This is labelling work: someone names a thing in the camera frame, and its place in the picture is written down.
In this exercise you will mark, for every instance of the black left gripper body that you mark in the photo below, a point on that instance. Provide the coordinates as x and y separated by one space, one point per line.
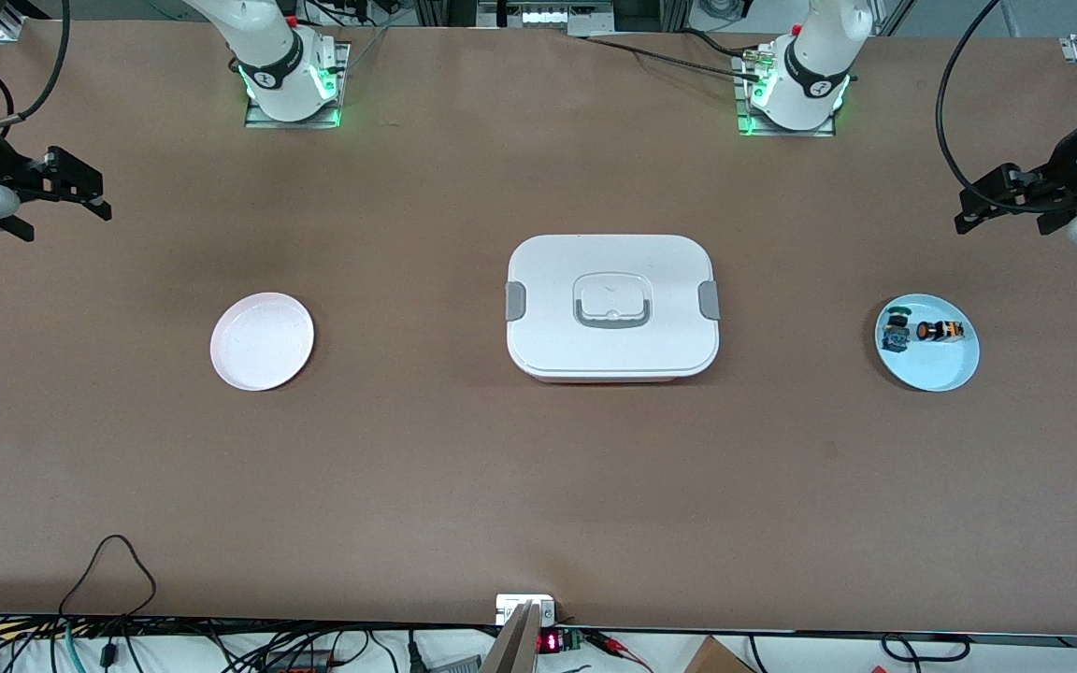
1065 166

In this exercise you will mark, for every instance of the orange black push-button switch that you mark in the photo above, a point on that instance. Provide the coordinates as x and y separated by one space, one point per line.
940 331

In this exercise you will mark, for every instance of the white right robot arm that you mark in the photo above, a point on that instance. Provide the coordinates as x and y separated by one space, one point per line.
267 47

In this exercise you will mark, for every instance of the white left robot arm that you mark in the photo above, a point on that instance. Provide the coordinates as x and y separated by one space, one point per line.
805 56

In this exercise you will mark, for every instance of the light blue round plate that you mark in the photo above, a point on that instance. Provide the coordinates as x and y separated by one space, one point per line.
931 369

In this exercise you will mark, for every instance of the pink round plate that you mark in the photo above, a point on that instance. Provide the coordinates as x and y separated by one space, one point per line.
263 341

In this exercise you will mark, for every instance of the white lidded lunch box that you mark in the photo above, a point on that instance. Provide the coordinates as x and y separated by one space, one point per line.
613 346

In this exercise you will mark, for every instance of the grey equipment rack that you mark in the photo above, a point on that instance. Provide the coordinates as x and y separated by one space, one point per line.
548 14

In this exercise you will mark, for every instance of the brown cardboard box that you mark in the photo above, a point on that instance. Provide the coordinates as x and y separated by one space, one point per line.
716 659

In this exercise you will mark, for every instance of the red black clip leads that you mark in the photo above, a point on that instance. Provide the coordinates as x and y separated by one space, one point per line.
609 643

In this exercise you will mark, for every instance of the red digit display module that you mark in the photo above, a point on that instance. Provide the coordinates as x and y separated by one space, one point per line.
550 642

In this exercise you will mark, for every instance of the grey aluminium bar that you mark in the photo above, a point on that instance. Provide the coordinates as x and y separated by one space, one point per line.
512 650

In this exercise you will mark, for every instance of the aluminium frame post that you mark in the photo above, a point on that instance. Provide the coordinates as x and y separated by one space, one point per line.
15 23

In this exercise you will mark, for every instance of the green blue push-button switch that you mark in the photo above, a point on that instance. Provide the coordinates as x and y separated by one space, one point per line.
896 332

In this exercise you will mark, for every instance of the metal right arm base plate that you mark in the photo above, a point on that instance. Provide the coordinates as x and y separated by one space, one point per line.
263 121

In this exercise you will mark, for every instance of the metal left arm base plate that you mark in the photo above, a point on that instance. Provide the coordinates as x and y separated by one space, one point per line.
749 126

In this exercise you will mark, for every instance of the small white mount box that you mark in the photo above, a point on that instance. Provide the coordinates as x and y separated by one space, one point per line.
512 603

